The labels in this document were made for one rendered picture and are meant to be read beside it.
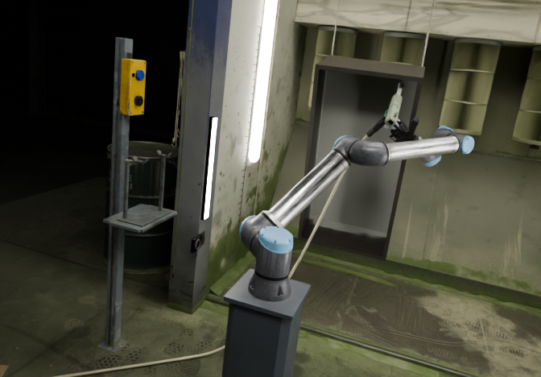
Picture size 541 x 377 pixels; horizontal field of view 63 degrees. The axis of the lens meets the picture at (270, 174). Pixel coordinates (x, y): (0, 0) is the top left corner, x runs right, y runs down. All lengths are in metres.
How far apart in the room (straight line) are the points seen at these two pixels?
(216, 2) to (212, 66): 0.33
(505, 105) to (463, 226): 1.08
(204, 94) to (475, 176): 2.50
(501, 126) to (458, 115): 0.56
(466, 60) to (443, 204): 1.17
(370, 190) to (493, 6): 1.62
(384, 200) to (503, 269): 1.21
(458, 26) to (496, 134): 1.03
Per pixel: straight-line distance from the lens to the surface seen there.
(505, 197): 4.12
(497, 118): 4.21
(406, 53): 3.79
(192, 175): 2.66
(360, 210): 3.27
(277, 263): 1.87
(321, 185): 2.07
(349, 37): 3.91
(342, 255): 3.88
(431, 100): 4.16
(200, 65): 2.58
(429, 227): 3.93
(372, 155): 2.04
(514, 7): 3.80
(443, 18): 3.75
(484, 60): 3.80
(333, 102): 3.02
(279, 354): 1.99
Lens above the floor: 1.60
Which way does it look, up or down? 14 degrees down
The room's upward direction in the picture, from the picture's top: 7 degrees clockwise
